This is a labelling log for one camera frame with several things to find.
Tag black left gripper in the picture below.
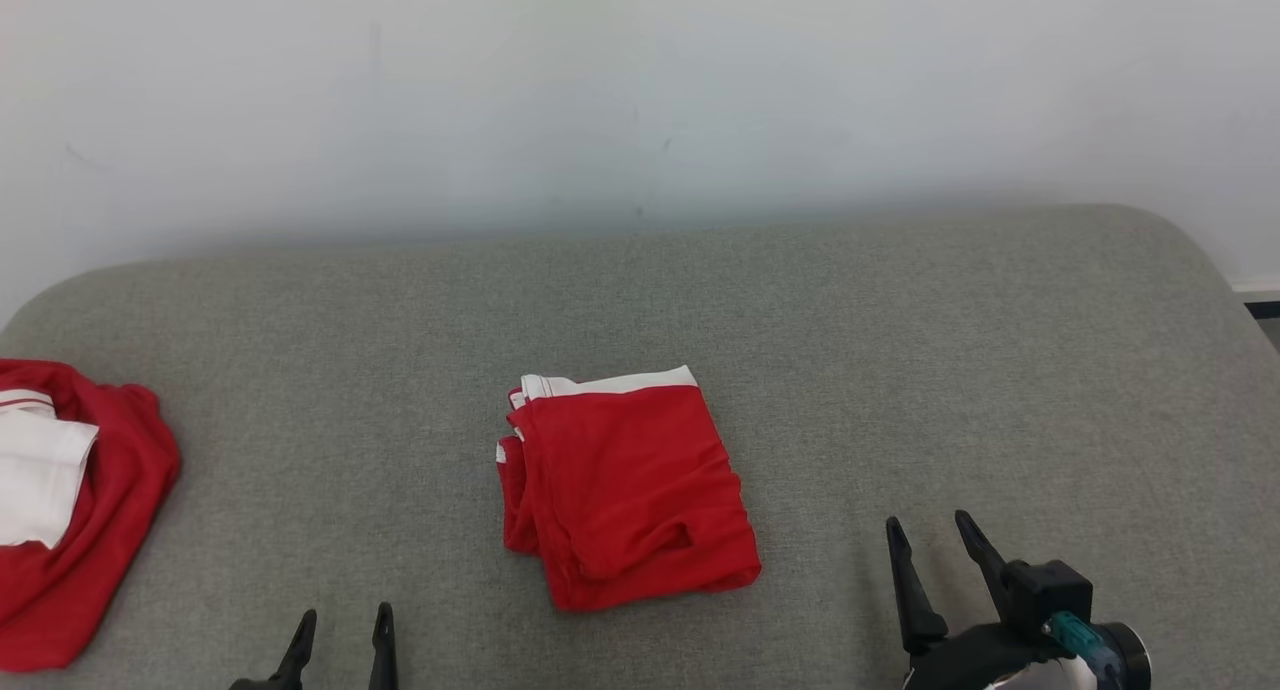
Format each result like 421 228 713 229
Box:
228 602 399 690

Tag grey fabric sofa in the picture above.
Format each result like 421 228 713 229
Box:
0 204 1280 690

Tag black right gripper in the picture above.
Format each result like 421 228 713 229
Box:
885 510 1043 690

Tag red shorts with white waistband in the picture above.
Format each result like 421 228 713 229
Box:
495 365 763 613

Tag red basketball jersey white sleeves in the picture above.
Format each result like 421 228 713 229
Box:
0 358 182 672

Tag black cable with teal plug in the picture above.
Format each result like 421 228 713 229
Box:
1044 612 1123 690

